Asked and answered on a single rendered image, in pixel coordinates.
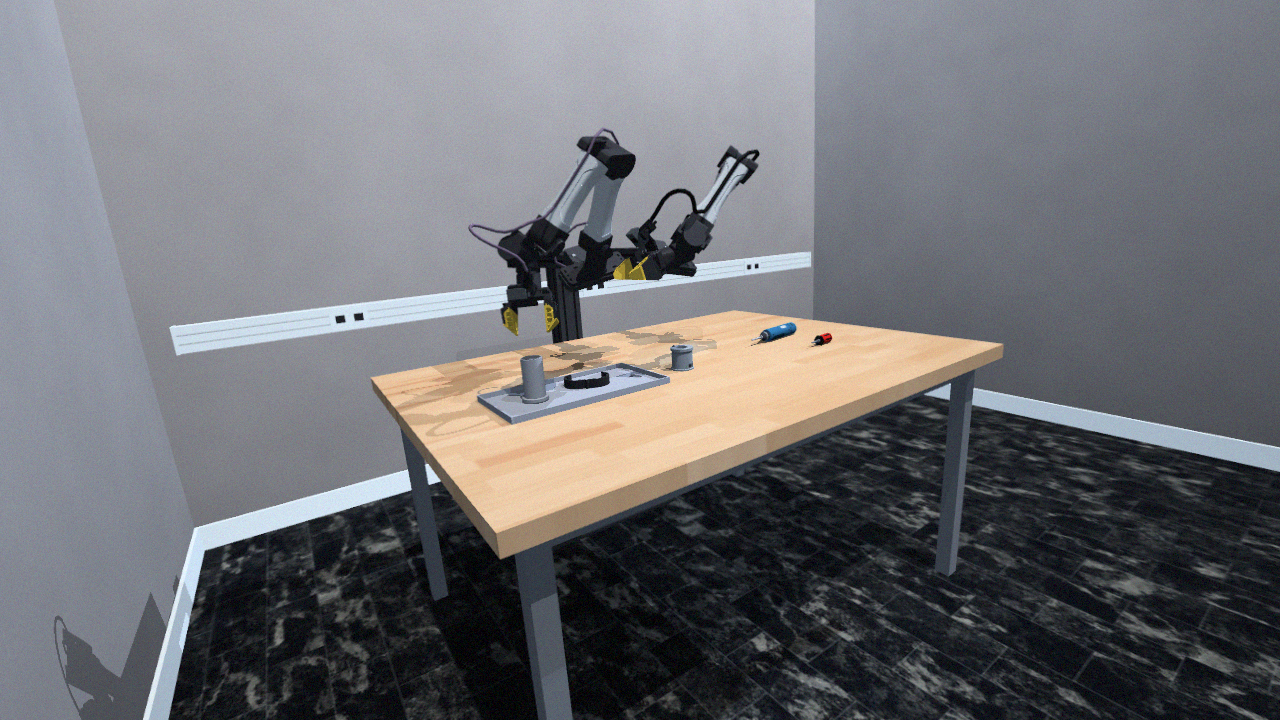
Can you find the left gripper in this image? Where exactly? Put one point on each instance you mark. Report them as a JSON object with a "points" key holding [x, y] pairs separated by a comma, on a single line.
{"points": [[651, 268]]}

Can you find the grey metal cylindrical flange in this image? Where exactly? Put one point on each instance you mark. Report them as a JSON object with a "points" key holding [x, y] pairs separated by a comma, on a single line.
{"points": [[682, 357]]}

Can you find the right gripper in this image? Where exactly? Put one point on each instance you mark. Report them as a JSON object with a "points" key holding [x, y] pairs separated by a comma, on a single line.
{"points": [[538, 295]]}

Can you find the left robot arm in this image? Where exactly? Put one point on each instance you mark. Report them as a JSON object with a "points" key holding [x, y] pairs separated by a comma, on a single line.
{"points": [[693, 239]]}

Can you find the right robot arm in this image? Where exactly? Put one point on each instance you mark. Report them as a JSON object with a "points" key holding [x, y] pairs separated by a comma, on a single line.
{"points": [[551, 233]]}

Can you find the blue screwdriver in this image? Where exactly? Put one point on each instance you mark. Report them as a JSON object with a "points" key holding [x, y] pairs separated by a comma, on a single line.
{"points": [[777, 332]]}

